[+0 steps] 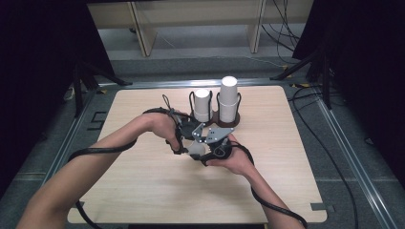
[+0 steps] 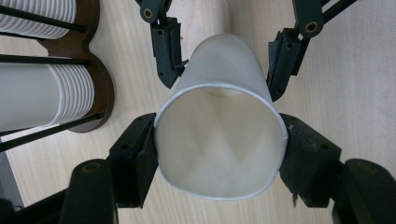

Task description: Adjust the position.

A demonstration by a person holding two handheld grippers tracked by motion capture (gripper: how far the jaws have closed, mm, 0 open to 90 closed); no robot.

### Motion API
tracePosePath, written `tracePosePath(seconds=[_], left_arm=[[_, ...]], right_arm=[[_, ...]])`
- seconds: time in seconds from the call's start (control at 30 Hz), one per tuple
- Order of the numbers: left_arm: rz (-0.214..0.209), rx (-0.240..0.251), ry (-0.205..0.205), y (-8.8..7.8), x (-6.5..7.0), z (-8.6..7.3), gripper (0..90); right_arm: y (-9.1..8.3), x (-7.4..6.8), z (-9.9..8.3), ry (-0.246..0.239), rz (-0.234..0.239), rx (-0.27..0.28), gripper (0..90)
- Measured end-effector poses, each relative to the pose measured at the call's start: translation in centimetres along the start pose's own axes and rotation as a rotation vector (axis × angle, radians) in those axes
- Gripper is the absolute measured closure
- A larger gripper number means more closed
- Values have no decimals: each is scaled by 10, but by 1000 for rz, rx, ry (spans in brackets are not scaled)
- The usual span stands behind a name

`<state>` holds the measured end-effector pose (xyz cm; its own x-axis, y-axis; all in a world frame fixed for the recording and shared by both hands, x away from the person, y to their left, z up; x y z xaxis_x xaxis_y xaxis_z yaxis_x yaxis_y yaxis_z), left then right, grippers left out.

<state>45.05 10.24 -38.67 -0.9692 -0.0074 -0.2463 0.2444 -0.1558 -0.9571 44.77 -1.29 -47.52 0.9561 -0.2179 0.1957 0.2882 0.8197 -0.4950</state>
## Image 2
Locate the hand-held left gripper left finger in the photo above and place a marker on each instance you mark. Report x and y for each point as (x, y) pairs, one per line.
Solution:
(134, 161)

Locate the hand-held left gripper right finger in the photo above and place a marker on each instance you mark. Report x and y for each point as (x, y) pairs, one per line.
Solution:
(311, 165)

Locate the dark brown cup holder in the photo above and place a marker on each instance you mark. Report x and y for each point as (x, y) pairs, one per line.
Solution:
(88, 25)

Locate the single white paper cup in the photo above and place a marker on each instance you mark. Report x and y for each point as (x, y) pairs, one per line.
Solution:
(218, 140)

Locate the short stack of white cups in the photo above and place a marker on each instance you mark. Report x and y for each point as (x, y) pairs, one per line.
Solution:
(31, 93)

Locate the tall stack of white cups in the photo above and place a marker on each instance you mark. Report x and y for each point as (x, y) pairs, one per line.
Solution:
(40, 7)

